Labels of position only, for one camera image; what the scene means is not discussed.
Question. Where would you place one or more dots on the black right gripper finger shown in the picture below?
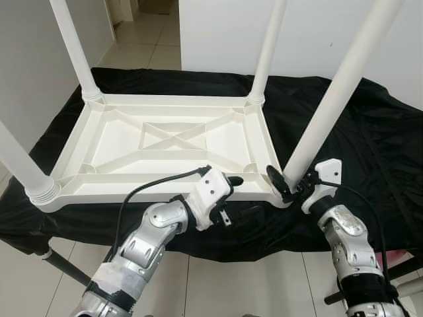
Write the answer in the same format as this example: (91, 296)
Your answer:
(277, 181)

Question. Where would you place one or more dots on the white plastic table top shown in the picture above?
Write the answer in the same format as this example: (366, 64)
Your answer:
(112, 142)

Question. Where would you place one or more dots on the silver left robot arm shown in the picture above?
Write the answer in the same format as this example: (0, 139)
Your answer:
(142, 244)

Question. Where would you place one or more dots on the black table cloth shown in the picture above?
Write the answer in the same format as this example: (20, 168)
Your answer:
(377, 152)

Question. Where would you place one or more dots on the pink cushion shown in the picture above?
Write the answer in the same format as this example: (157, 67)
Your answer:
(395, 254)

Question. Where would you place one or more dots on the white plastic pipe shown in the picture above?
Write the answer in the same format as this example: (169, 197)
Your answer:
(411, 286)

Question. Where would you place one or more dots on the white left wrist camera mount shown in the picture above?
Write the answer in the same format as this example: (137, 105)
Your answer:
(211, 191)

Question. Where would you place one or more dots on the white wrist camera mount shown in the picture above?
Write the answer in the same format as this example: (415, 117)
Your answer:
(211, 191)
(327, 170)

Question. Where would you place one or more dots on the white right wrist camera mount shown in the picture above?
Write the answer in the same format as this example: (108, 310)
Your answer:
(327, 170)

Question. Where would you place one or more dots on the white door frame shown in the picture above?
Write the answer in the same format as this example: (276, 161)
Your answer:
(124, 10)

